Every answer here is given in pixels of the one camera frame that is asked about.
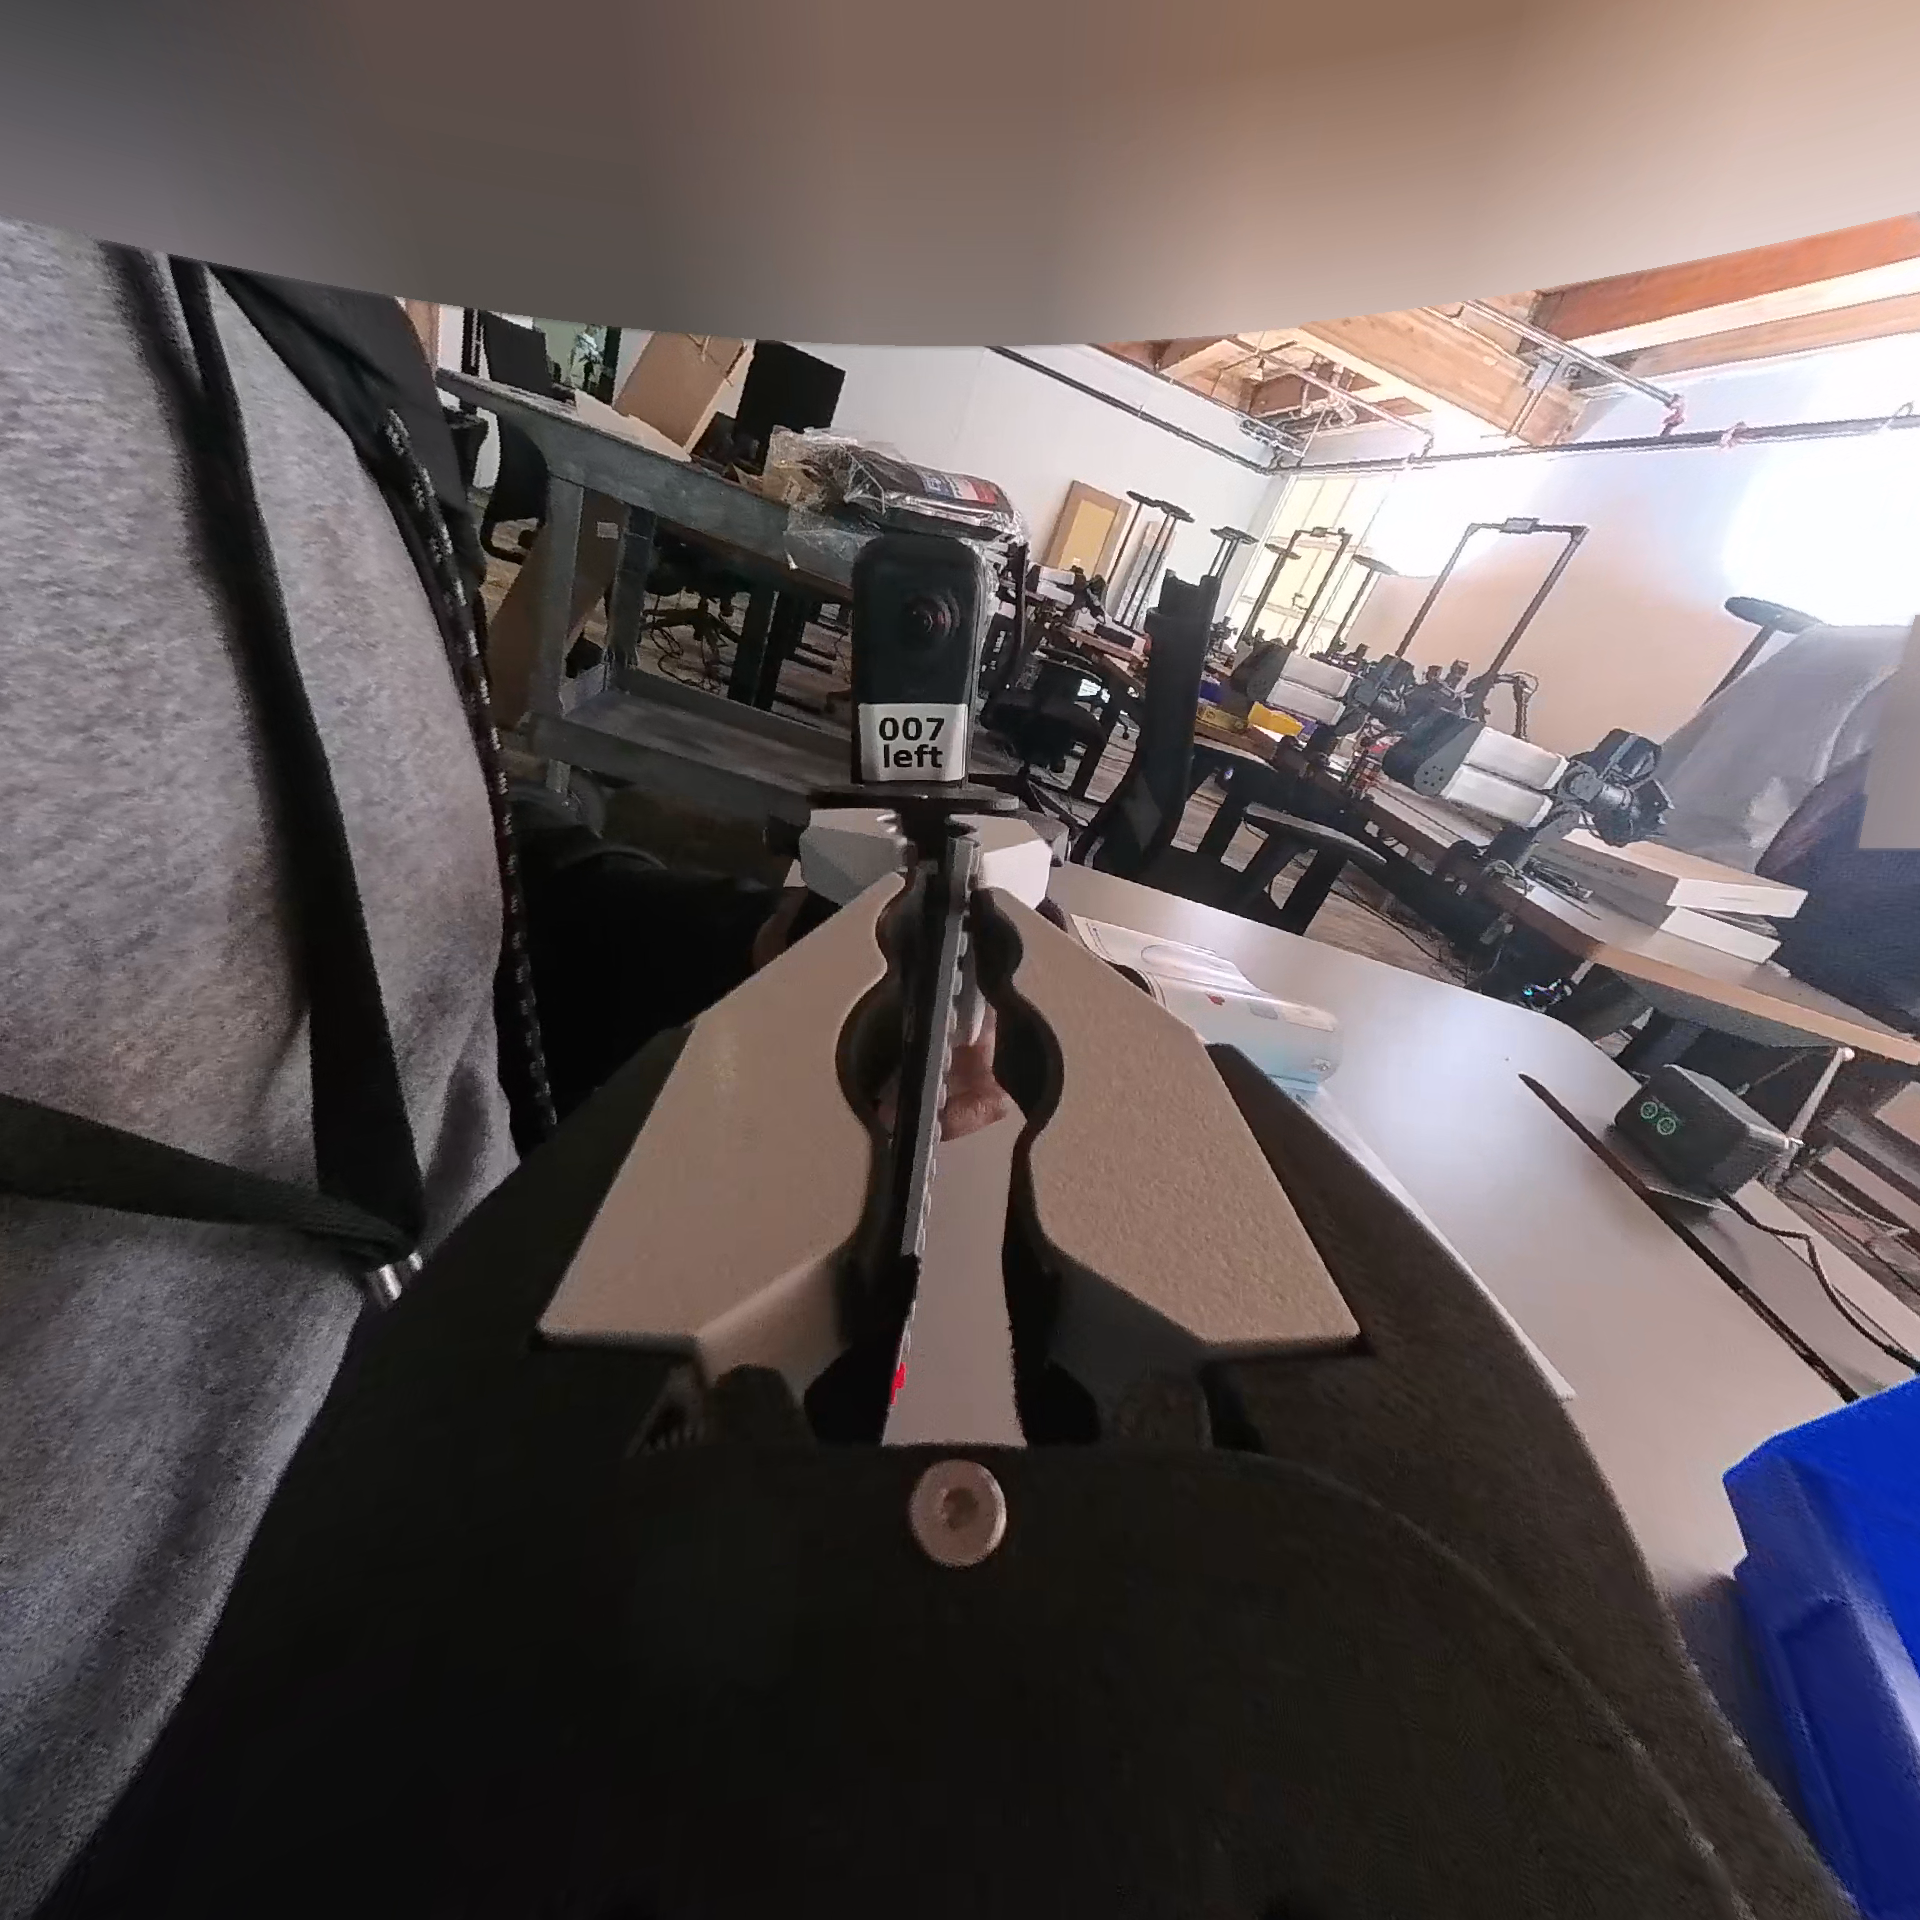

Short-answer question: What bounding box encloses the leaning cardboard sheet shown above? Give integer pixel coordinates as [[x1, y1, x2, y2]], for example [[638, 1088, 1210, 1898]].
[[485, 498, 626, 724]]

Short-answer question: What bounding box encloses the grey metal workbench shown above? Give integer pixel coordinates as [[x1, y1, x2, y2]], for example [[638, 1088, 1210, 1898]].
[[436, 366, 891, 818]]

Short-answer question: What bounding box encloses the white flat box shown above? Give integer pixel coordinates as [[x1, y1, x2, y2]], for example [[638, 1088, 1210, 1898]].
[[1543, 832, 1814, 968]]

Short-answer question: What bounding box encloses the grey desk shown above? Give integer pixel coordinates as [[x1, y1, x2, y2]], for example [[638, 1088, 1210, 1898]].
[[1037, 862, 1920, 1652]]

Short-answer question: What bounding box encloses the plastic-wrapped dark bundle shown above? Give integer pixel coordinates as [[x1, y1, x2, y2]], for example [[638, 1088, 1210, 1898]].
[[765, 428, 1026, 546]]

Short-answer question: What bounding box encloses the black lanyard strap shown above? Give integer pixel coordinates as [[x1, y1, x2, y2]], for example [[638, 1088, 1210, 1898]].
[[0, 248, 431, 1309]]

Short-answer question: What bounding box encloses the black cable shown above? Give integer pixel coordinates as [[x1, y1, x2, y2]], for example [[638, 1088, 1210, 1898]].
[[1724, 1186, 1920, 1354]]

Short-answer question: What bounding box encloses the person's left hand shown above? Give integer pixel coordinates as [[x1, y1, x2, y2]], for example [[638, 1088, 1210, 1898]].
[[752, 884, 1031, 1143]]

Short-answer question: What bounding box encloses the pale blue instruction booklet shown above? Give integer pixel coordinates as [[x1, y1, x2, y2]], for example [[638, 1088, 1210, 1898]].
[[1069, 911, 1347, 1113]]

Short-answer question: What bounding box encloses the cardboard box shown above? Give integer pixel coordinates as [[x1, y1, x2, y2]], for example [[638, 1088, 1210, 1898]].
[[615, 334, 754, 453]]

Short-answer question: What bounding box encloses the person's left forearm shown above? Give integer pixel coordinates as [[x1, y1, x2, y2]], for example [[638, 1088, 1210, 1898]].
[[506, 851, 783, 1113]]

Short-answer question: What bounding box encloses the dark monitor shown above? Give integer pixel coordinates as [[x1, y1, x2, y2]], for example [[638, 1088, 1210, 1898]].
[[742, 341, 850, 453]]

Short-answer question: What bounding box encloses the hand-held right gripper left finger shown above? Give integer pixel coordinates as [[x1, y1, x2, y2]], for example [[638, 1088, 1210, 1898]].
[[535, 875, 921, 1446]]

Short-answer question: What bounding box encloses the black box device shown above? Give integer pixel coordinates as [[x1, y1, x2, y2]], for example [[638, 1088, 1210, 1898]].
[[1614, 1063, 1807, 1206]]

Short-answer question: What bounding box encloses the black stand frame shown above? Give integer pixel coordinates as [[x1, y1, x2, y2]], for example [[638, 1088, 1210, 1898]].
[[1407, 516, 1591, 708]]

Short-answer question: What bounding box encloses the long grey brick plate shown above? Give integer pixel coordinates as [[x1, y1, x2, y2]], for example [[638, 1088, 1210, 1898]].
[[917, 839, 995, 1276]]

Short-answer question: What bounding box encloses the black white-flecked cord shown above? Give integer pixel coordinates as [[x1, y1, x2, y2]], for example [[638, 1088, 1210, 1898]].
[[382, 413, 563, 1146]]

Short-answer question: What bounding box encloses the blue plastic bin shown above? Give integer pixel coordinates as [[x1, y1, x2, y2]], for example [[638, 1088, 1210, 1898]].
[[1721, 1377, 1920, 1920]]

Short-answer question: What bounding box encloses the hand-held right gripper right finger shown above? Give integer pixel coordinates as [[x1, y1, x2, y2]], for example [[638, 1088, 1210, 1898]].
[[972, 889, 1368, 1451]]

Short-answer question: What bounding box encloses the grey background table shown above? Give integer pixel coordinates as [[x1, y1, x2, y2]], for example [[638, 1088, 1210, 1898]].
[[1198, 718, 1920, 1083]]

